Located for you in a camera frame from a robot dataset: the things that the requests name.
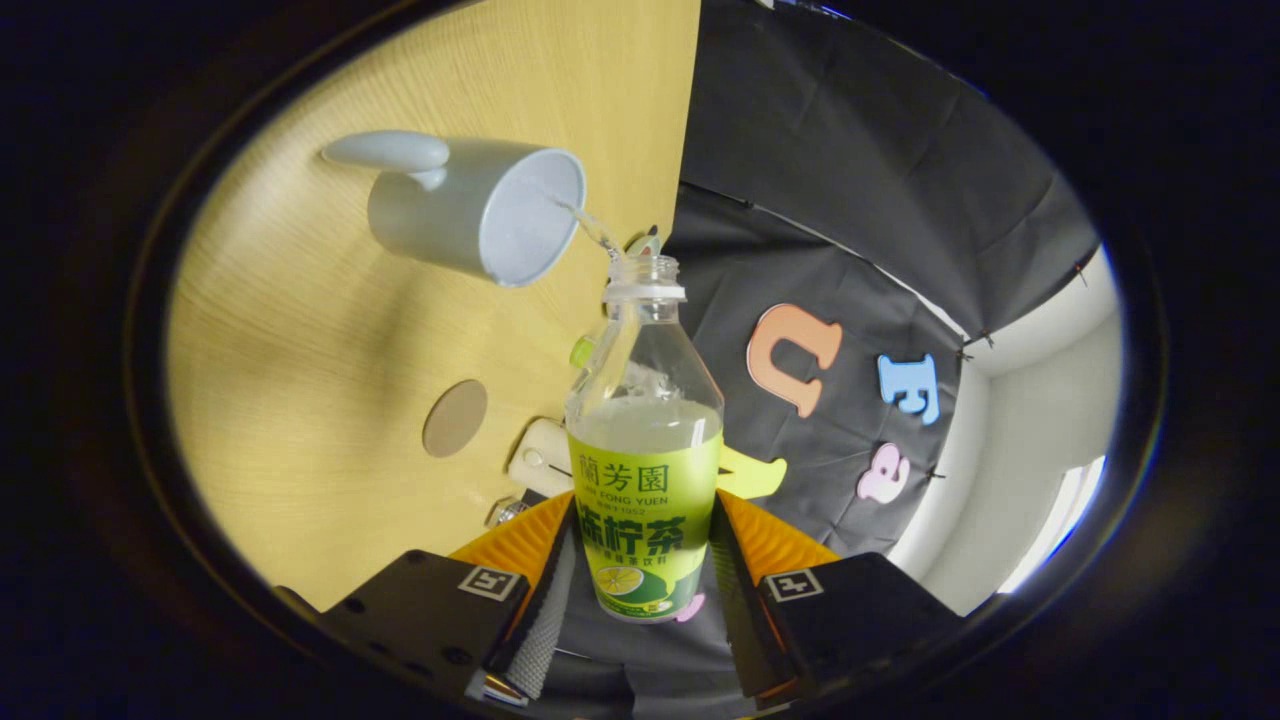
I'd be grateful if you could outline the white toaster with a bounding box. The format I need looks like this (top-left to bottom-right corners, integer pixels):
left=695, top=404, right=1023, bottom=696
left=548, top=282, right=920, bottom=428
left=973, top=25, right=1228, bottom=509
left=506, top=418, right=575, bottom=498

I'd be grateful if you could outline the clear juice bottle green label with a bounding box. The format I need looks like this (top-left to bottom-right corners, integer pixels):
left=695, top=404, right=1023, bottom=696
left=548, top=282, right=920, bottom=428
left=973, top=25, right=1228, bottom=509
left=565, top=253, right=725, bottom=623

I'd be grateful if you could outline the pale blue cup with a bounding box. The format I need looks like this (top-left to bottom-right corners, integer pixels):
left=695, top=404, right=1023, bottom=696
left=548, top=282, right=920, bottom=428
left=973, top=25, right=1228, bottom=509
left=322, top=130, right=587, bottom=289

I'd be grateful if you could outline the black backdrop cloth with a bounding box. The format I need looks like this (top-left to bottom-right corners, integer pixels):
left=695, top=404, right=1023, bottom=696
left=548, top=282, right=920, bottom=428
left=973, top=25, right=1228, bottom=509
left=560, top=0, right=1101, bottom=720

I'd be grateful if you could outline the round brown coaster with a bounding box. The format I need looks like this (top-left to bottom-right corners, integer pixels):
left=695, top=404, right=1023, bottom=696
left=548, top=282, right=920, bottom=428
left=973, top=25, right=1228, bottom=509
left=421, top=378, right=490, bottom=459

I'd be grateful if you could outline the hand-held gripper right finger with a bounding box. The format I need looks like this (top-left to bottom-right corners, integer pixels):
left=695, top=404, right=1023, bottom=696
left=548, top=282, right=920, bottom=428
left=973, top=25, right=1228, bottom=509
left=708, top=490, right=966, bottom=701

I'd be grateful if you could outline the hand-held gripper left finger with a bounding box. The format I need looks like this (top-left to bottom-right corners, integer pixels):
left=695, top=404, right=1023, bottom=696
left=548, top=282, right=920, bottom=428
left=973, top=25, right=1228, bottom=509
left=275, top=490, right=583, bottom=706

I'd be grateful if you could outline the wooden table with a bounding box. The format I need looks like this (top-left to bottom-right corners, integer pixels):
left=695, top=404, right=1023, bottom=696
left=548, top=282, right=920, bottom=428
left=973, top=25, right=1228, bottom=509
left=165, top=0, right=703, bottom=613

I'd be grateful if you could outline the ceiling light panel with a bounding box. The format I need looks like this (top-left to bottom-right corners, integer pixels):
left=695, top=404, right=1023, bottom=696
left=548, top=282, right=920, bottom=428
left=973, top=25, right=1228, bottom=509
left=995, top=455, right=1109, bottom=596

